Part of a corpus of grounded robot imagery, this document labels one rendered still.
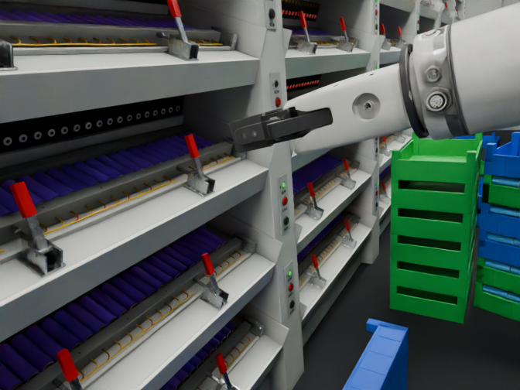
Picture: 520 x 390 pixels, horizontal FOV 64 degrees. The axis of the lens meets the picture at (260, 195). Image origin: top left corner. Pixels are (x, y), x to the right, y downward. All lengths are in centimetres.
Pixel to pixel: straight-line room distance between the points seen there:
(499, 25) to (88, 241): 44
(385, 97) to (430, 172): 84
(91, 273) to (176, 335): 21
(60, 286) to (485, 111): 42
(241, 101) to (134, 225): 35
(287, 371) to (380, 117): 77
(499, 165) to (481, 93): 92
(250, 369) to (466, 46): 73
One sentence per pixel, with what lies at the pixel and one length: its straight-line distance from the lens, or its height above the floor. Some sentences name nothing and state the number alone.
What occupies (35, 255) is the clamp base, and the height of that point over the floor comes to 56.
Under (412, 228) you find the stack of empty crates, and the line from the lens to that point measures 121.
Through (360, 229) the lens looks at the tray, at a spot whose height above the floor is 15.
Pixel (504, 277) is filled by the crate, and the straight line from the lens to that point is 133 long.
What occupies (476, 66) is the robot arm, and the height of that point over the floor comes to 71.
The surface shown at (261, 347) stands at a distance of 94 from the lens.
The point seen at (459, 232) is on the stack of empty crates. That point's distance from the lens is 120.
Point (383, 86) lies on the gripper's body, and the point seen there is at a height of 70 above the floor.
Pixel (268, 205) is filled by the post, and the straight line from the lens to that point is 81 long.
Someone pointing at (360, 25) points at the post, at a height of 81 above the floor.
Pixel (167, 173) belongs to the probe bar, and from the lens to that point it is 66.
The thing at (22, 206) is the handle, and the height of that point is 61.
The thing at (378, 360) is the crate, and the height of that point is 20.
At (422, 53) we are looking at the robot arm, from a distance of 33.
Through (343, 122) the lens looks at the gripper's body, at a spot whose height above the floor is 67.
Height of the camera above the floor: 72
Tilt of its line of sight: 17 degrees down
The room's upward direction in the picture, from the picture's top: 5 degrees counter-clockwise
